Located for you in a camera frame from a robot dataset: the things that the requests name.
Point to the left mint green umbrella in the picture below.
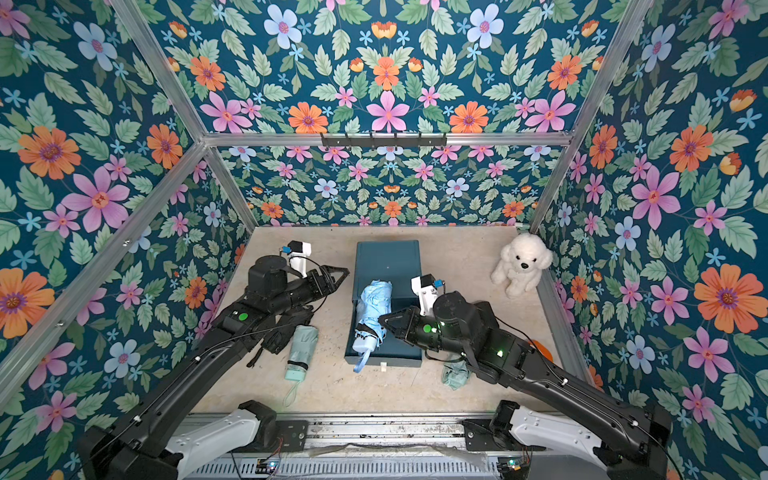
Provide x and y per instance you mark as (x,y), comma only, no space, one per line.
(303,347)

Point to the teal plastic drawer cabinet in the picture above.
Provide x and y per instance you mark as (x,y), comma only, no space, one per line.
(396,262)

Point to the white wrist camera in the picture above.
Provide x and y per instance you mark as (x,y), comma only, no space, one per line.
(297,254)
(427,289)

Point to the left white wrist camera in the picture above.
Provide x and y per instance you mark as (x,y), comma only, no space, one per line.
(297,254)

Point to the right mint green umbrella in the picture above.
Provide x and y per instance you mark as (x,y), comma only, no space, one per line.
(455,374)

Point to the orange white round object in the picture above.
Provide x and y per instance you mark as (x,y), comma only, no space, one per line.
(537,347)

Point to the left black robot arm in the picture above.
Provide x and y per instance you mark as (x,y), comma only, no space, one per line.
(143,443)

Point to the light blue umbrella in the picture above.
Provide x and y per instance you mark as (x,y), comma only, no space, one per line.
(375,301)

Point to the mint green umbrella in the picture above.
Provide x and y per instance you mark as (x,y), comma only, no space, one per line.
(455,374)
(303,347)

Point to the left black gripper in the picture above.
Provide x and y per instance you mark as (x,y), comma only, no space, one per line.
(326,285)

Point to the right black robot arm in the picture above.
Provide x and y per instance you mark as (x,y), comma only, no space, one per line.
(626,441)

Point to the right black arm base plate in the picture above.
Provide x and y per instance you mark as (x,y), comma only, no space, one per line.
(494,433)

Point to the black wall hook rail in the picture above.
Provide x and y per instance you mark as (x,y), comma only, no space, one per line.
(374,141)

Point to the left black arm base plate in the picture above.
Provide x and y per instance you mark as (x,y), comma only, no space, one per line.
(282,433)

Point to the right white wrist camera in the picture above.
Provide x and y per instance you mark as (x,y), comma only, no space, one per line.
(427,289)

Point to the white plush dog toy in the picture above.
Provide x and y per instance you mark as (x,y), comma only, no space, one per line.
(521,264)

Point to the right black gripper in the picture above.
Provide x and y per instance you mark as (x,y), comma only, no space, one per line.
(409,325)

